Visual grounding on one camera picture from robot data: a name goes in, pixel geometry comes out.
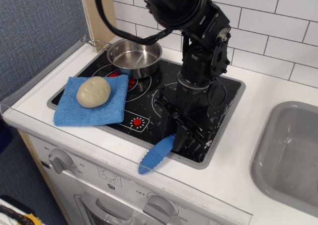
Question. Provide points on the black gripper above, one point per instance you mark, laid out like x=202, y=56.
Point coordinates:
x=184, y=112

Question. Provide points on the blue handled metal spoon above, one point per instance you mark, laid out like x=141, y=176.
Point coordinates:
x=156, y=154

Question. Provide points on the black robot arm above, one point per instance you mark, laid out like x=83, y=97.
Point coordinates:
x=206, y=32

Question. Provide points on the stainless steel pot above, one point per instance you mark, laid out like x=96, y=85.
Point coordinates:
x=130, y=58

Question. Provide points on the grey right oven knob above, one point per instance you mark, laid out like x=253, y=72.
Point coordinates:
x=159, y=209

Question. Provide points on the grey oven knob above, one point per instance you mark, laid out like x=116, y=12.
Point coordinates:
x=60, y=160
x=159, y=209

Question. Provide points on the beige toy potato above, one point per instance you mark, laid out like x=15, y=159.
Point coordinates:
x=94, y=92

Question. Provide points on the white toy oven front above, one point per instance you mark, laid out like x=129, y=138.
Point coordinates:
x=92, y=195

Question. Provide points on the blue microfiber cloth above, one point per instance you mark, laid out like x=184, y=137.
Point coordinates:
x=70, y=113

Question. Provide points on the grey sink basin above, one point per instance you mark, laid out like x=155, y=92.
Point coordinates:
x=285, y=165

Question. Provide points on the grey left oven knob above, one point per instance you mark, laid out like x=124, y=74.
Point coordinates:
x=60, y=160

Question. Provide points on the yellow black object bottom left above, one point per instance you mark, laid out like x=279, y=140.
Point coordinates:
x=27, y=219

